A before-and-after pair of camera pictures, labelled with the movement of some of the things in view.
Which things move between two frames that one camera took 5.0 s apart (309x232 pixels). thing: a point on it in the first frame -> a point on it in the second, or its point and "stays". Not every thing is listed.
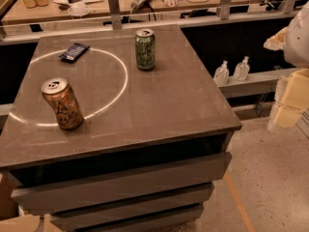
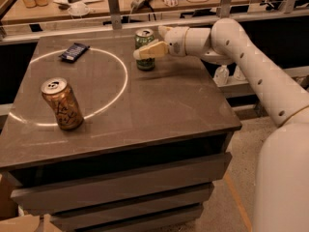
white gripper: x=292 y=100 -> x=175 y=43
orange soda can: x=65 y=103 stays
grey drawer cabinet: x=121 y=130 stays
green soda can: x=145 y=43 stays
